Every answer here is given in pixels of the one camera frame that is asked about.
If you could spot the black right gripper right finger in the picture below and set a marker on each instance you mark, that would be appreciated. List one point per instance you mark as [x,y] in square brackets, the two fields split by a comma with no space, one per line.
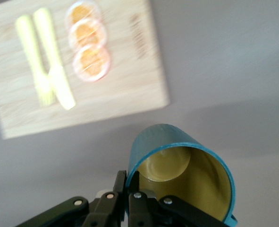
[141,210]

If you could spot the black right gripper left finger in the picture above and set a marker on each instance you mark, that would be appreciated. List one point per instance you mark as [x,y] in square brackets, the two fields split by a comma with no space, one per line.
[101,210]

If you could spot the teal cup with yellow inside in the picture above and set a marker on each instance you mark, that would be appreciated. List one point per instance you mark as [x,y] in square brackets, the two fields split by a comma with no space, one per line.
[163,137]

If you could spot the bamboo cutting board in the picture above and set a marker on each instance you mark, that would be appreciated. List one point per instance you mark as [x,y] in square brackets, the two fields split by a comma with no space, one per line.
[129,78]

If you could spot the yellow plastic knife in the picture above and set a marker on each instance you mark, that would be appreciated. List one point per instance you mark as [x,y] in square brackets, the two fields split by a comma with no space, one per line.
[59,80]

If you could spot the toy orange slice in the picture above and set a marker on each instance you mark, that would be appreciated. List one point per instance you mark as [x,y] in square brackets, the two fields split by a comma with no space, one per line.
[87,34]
[92,62]
[82,10]

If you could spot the yellow plastic fork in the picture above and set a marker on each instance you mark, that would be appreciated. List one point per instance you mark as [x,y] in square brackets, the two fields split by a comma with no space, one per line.
[34,61]

